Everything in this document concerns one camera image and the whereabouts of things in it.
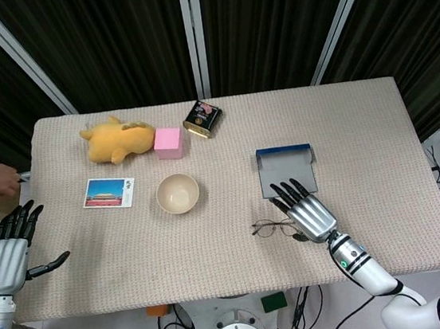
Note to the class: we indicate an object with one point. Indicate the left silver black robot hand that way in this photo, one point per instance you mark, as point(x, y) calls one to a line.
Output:
point(3, 259)

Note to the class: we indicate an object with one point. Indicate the palace photo postcard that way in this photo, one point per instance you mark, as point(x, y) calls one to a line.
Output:
point(105, 192)

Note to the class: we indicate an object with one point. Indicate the black gold tin can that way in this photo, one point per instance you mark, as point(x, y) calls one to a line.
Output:
point(201, 118)

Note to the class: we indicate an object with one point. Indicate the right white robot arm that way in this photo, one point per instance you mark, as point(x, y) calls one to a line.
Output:
point(363, 269)

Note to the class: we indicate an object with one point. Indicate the orange block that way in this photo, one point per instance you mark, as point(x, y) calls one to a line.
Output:
point(157, 312)

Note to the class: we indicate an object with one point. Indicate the beige bowl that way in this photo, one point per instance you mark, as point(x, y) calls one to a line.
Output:
point(177, 195)

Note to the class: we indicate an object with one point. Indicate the beige woven tablecloth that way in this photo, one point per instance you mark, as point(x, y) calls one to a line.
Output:
point(215, 253)

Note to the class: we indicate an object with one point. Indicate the yellow plush toy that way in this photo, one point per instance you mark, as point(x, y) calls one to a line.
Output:
point(120, 140)

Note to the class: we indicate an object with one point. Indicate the blue grey glasses case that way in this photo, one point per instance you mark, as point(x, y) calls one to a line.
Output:
point(285, 168)

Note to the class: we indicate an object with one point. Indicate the pink cube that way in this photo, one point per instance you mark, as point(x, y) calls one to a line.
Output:
point(168, 142)

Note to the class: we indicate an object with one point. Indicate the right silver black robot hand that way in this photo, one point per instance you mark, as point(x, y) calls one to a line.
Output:
point(312, 213)

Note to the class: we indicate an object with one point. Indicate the green block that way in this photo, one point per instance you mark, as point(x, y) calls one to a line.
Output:
point(274, 302)

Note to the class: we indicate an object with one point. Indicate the thin-framed eyeglasses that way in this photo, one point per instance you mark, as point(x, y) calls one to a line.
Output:
point(263, 230)

